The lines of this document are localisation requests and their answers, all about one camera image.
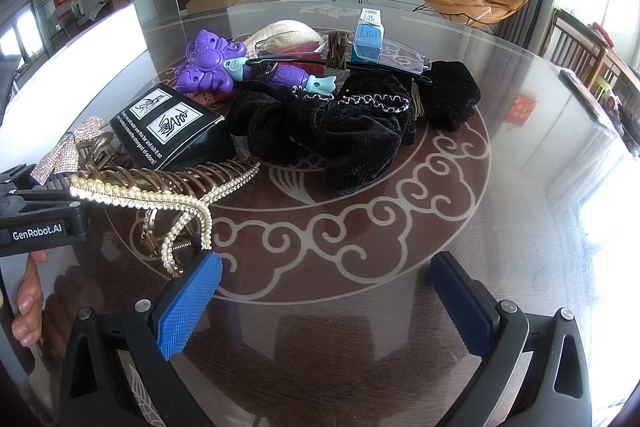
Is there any silver rhinestone bow hair clip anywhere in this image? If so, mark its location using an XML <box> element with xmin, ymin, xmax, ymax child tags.
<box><xmin>30</xmin><ymin>117</ymin><xmax>132</xmax><ymax>185</ymax></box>

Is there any gold pearl hair claw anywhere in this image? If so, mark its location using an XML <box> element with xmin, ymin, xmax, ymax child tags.
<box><xmin>70</xmin><ymin>156</ymin><xmax>260</xmax><ymax>277</ymax></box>

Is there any black printed soap box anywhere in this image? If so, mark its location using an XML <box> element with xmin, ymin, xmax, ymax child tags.
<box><xmin>110</xmin><ymin>83</ymin><xmax>236</xmax><ymax>171</ymax></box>

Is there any purple toy wand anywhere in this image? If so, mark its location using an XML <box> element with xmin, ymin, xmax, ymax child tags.
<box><xmin>175</xmin><ymin>29</ymin><xmax>336</xmax><ymax>96</ymax></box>

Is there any black velvet cloth bundle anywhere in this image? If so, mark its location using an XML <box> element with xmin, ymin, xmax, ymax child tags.
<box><xmin>227</xmin><ymin>61</ymin><xmax>480</xmax><ymax>195</ymax></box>

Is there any cream knitted pouch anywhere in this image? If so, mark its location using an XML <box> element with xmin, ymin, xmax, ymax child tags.
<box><xmin>243</xmin><ymin>20</ymin><xmax>323</xmax><ymax>58</ymax></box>

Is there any black blue glasses bundle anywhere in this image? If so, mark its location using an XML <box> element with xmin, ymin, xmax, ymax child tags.
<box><xmin>246</xmin><ymin>30</ymin><xmax>433</xmax><ymax>77</ymax></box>

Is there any blue white medicine box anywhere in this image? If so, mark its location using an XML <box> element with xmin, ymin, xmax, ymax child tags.
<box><xmin>352</xmin><ymin>8</ymin><xmax>384</xmax><ymax>63</ymax></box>

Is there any red snack packet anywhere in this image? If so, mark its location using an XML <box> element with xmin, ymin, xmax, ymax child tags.
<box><xmin>176</xmin><ymin>40</ymin><xmax>336</xmax><ymax>105</ymax></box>

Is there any white cardboard sorting box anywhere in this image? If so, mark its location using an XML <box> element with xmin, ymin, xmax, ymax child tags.
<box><xmin>1</xmin><ymin>3</ymin><xmax>146</xmax><ymax>170</ymax></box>

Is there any person left hand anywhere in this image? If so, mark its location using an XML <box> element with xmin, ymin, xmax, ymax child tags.
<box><xmin>12</xmin><ymin>251</ymin><xmax>48</xmax><ymax>347</ymax></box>

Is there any brown cardboard box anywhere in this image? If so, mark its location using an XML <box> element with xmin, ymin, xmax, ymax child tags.
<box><xmin>186</xmin><ymin>0</ymin><xmax>243</xmax><ymax>14</ymax></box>

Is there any wooden dining chair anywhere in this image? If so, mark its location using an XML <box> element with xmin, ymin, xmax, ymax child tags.
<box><xmin>541</xmin><ymin>9</ymin><xmax>610</xmax><ymax>86</ymax></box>

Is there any orange lounge chair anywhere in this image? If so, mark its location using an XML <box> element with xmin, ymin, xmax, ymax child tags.
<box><xmin>416</xmin><ymin>0</ymin><xmax>529</xmax><ymax>27</ymax></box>

